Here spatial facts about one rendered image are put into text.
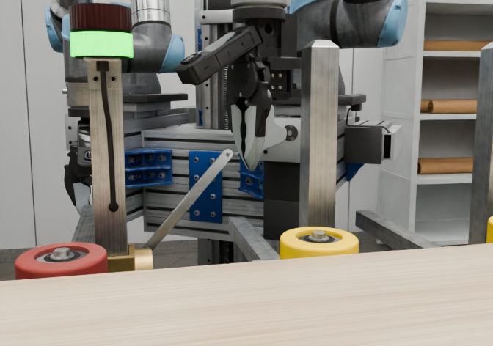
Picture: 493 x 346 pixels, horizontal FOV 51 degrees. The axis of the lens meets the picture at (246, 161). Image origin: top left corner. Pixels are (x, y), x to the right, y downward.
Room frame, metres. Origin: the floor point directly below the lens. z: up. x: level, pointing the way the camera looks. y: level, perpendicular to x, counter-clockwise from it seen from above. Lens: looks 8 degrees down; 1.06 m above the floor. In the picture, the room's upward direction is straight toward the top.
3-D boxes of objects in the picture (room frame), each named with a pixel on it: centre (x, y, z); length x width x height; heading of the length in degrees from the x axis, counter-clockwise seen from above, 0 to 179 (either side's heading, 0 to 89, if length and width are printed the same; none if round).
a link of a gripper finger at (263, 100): (0.67, -0.01, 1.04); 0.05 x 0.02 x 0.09; 33
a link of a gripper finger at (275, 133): (0.69, -0.03, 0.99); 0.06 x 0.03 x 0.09; 123
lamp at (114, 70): (0.53, 0.15, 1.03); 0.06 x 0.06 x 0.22; 13
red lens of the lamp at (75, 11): (0.52, 0.14, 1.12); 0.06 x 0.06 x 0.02
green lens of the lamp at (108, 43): (0.52, 0.14, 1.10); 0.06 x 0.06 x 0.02
